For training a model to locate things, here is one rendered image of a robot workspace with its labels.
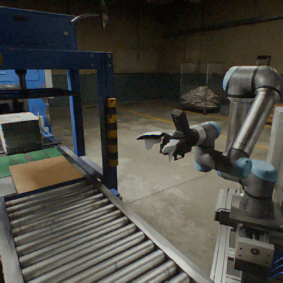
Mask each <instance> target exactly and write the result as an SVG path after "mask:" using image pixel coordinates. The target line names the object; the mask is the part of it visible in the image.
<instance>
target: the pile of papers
mask: <svg viewBox="0 0 283 283"><path fill-rule="evenodd" d="M39 122H40V121H39V118H37V117H36V116H34V115H33V114H32V113H30V112H25V113H18V114H5V115H0V132H1V138H2V144H3V148H4V151H5V153H6V154H12V153H17V152H23V151H27V150H33V149H38V148H43V144H42V133H41V130H40V125H39Z"/></svg>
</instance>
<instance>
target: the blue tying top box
mask: <svg viewBox="0 0 283 283"><path fill-rule="evenodd" d="M75 18H76V17H75V16H70V15H60V14H55V13H46V12H41V11H32V10H26V9H17V8H8V7H3V6H0V47H3V48H17V49H43V50H57V51H78V47H77V39H76V22H74V23H73V24H72V25H70V24H69V23H70V21H73V20H74V19H75Z"/></svg>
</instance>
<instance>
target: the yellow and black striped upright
mask: <svg viewBox="0 0 283 283"><path fill-rule="evenodd" d="M105 108H106V121H107V147H108V159H109V165H110V166H111V167H114V166H118V149H117V115H116V99H115V98H106V99H105Z"/></svg>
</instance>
